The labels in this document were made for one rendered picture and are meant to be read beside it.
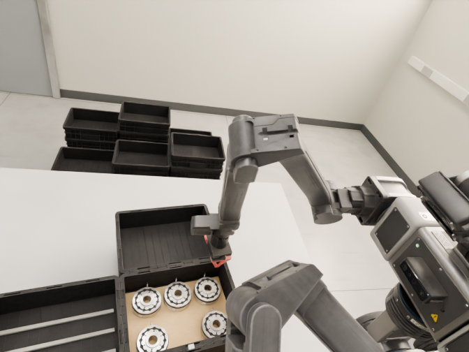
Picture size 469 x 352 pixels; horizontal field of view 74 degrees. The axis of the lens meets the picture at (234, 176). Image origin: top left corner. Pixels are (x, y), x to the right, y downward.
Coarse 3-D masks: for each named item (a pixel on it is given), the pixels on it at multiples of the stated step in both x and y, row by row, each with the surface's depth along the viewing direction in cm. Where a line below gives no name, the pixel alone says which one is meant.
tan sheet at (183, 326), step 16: (160, 288) 120; (192, 288) 123; (128, 304) 113; (192, 304) 118; (224, 304) 121; (128, 320) 109; (144, 320) 110; (160, 320) 111; (176, 320) 112; (192, 320) 113; (176, 336) 108; (192, 336) 109
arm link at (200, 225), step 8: (200, 216) 93; (208, 216) 93; (216, 216) 94; (192, 224) 94; (200, 224) 91; (208, 224) 92; (216, 224) 92; (192, 232) 93; (200, 232) 93; (208, 232) 94; (224, 232) 88; (232, 232) 88
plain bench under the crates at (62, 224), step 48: (0, 192) 153; (48, 192) 159; (96, 192) 166; (144, 192) 174; (192, 192) 182; (0, 240) 134; (48, 240) 139; (96, 240) 144; (240, 240) 163; (288, 240) 170; (0, 288) 120; (288, 336) 130
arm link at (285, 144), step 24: (240, 120) 56; (264, 120) 56; (288, 120) 55; (240, 144) 54; (264, 144) 53; (288, 144) 53; (288, 168) 62; (312, 168) 63; (312, 192) 73; (336, 216) 81
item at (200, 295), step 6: (198, 282) 122; (204, 282) 122; (210, 282) 123; (216, 282) 123; (198, 288) 120; (216, 288) 122; (198, 294) 118; (204, 294) 119; (210, 294) 119; (216, 294) 120; (204, 300) 117; (210, 300) 117
